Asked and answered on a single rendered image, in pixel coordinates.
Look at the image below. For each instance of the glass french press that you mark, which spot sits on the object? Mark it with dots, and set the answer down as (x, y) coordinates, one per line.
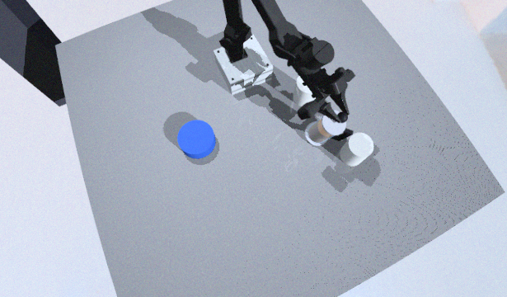
(319, 131)

